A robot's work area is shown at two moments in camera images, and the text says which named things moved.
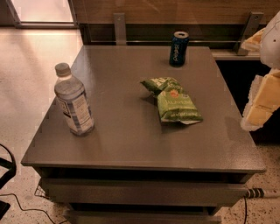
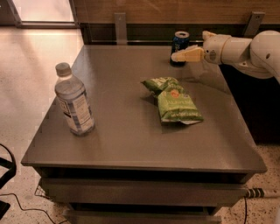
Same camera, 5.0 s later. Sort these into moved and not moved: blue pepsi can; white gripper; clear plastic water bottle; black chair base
Moved: white gripper
Not moved: clear plastic water bottle; black chair base; blue pepsi can
